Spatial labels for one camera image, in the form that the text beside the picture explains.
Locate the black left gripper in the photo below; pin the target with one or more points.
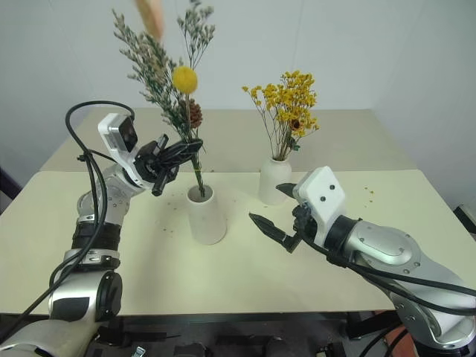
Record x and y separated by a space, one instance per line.
152 163

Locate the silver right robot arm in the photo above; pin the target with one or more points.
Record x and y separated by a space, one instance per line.
390 241

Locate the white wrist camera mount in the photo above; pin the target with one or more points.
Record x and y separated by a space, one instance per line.
111 130
321 186

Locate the orange object under table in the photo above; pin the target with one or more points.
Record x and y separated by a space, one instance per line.
398 342

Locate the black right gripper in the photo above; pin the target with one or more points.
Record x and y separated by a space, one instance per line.
305 221

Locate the black box-shaped object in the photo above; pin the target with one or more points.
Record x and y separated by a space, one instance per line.
466 217

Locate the tall dried bouquet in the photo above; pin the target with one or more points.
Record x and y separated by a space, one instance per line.
184 79

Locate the yellow dried flower bouquet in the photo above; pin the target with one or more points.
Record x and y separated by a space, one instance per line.
294 100

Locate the white conical vase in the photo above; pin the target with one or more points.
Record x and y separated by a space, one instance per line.
208 223

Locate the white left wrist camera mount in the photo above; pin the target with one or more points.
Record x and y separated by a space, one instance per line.
111 130

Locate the white bottle-shaped vase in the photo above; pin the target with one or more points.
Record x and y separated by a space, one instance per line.
273 178

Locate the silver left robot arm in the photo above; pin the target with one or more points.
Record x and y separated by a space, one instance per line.
111 197

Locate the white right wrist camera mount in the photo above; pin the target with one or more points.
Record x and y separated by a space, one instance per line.
321 186

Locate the yellow petal crumbs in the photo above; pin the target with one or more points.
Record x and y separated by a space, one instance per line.
370 192

